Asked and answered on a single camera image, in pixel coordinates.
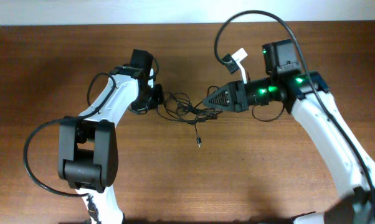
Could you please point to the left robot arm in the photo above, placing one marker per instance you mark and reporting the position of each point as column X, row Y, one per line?
column 88, row 153

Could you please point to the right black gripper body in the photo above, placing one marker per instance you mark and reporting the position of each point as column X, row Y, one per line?
column 242, row 95

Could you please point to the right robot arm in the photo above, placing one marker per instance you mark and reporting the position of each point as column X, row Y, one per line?
column 309, row 100

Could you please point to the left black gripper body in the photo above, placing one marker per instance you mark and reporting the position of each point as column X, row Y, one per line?
column 154, row 98

